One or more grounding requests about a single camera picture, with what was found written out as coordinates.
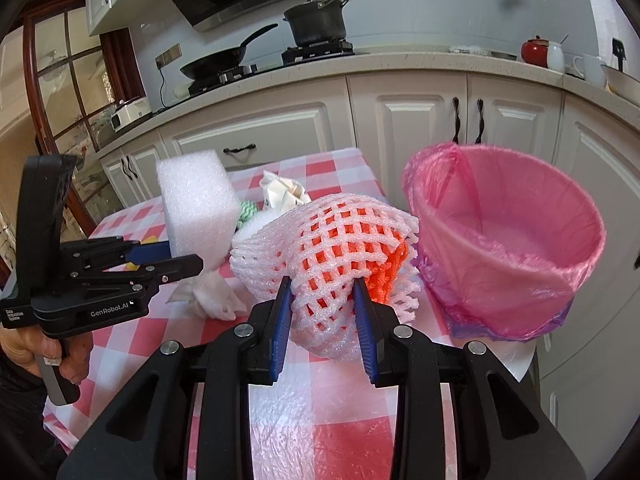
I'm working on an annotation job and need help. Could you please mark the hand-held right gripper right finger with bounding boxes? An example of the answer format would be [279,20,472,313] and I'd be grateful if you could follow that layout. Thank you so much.
[352,280,586,480]

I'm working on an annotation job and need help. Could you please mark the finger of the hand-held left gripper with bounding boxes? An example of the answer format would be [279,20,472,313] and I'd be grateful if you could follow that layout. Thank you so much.
[62,237,172,267]
[70,254,204,292]

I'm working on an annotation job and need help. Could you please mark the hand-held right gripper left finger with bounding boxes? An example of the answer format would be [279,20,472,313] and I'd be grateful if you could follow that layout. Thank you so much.
[57,275,296,480]

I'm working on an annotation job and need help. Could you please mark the orange mesh net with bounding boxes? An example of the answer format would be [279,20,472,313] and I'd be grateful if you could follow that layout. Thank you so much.
[367,230,412,307]

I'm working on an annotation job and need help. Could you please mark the foam block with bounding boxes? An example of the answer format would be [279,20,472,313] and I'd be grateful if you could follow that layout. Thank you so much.
[156,149,241,273]

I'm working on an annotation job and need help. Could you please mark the green striped cloth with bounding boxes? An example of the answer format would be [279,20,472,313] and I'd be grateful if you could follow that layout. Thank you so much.
[235,200,262,232]

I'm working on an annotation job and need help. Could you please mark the white foam net sleeve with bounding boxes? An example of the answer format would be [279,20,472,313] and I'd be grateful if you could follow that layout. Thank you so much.
[230,192,421,361]

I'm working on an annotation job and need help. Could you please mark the trash bin with pink bag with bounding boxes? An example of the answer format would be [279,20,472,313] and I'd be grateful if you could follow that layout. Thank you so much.
[400,142,607,343]

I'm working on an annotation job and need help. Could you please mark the person's left forearm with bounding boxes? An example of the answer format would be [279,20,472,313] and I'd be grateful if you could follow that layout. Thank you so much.
[0,355,51,441]

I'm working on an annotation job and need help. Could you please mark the person's left hand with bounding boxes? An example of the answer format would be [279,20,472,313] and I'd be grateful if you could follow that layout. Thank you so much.
[0,330,94,386]

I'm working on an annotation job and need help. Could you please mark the crumpled white tissue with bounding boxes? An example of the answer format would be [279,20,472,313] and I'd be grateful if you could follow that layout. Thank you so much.
[167,270,246,321]

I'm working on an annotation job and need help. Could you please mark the crumpled cream paper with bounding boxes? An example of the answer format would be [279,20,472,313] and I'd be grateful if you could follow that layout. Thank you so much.
[260,170,313,211]

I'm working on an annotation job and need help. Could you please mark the white rice cooker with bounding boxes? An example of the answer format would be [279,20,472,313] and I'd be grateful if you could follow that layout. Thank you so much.
[111,97,153,133]

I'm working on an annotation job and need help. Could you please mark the red white checkered tablecloth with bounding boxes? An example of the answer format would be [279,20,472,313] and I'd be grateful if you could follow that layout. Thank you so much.
[42,147,538,480]

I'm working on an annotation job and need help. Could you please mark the black gas stove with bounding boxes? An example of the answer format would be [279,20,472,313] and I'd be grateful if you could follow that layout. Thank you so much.
[187,40,356,96]

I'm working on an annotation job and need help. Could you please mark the black frying pan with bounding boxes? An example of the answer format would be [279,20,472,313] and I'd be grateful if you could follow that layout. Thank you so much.
[180,23,279,81]

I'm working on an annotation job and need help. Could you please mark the white base cabinets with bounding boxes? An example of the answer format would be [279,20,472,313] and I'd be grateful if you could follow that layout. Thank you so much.
[97,72,640,461]

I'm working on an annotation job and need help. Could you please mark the wooden glass door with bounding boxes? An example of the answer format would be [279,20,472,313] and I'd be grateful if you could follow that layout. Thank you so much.
[20,0,151,241]

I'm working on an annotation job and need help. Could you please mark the black cooking pot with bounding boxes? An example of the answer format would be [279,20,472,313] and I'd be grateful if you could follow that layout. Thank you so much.
[282,0,349,47]

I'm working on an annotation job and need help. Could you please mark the white jar with spoon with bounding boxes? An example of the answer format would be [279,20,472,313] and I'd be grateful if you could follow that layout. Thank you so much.
[546,35,569,72]

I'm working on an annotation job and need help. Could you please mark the white mug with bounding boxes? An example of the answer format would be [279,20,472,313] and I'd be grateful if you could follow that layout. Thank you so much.
[572,54,607,86]

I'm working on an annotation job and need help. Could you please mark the white bowl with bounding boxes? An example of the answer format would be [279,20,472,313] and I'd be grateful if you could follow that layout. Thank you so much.
[600,64,640,97]

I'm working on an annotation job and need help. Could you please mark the gold double wall socket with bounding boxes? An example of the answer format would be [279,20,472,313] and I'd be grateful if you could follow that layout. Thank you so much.
[155,45,182,68]

